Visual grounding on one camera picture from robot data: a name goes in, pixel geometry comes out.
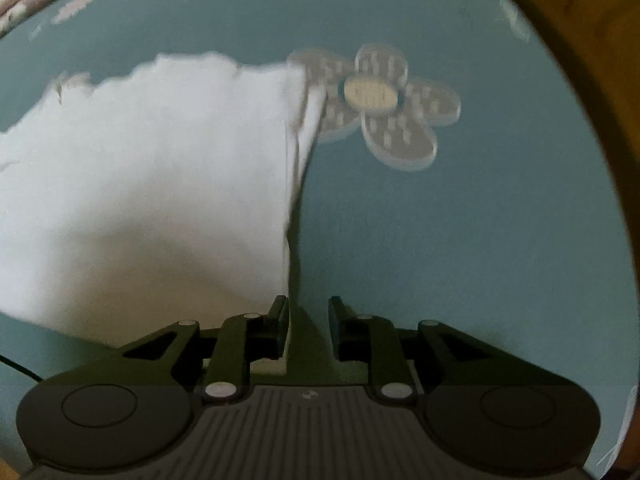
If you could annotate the wooden headboard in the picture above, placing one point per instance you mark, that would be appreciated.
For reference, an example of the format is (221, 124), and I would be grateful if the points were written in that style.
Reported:
(590, 20)

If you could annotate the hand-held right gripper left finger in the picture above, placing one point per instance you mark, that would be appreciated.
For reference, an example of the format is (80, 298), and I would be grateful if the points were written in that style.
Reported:
(277, 320)

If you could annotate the blue flowered bed sheet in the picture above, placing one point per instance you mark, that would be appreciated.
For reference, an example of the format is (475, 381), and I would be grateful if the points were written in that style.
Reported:
(450, 235)

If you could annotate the white t-shirt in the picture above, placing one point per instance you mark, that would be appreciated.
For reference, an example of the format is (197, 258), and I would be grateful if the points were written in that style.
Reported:
(150, 185)

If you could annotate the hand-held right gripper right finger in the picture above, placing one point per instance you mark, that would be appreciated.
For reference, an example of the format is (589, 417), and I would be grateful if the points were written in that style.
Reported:
(336, 325)

